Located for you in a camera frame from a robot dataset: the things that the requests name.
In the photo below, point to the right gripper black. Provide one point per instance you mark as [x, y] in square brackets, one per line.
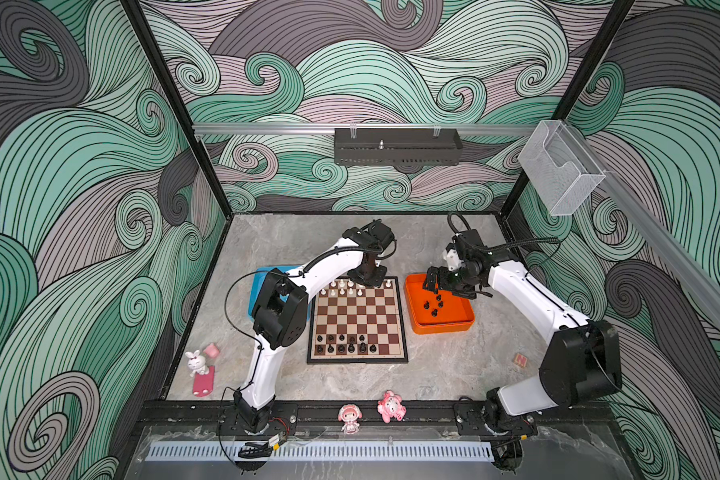
[444, 282]

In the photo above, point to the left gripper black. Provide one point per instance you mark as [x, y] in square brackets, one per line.
[376, 282]

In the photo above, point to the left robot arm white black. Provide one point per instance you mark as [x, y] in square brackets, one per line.
[280, 310]

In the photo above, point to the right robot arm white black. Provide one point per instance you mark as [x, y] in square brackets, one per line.
[582, 358]

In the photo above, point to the orange plastic tray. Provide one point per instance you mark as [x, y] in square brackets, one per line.
[436, 313]

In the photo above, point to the folding chessboard brown cream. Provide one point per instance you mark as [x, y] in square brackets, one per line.
[351, 323]

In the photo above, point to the small pink block right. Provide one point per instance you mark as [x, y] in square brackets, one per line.
[520, 360]

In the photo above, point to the pink pig plush figurine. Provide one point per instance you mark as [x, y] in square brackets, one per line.
[390, 407]

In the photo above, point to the pink hooded doll figurine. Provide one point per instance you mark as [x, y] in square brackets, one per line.
[350, 415]

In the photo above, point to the small pink cube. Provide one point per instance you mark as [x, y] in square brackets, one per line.
[212, 351]

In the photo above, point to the white bunny figurine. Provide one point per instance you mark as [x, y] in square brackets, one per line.
[197, 363]

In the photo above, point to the pink flat phone toy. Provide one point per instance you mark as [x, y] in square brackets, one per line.
[203, 384]

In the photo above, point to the black perforated wall shelf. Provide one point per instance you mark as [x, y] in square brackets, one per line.
[397, 148]

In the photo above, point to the clear acrylic wall holder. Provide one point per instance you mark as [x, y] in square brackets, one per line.
[561, 166]

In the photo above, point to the aluminium rail back wall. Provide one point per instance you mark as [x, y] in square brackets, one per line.
[281, 128]

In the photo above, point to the aluminium rail wall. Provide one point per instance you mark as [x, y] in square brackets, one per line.
[635, 190]
[281, 128]

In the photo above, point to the white slotted cable duct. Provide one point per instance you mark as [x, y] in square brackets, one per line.
[446, 451]

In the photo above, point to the aluminium rail right wall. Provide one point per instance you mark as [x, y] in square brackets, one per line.
[635, 190]

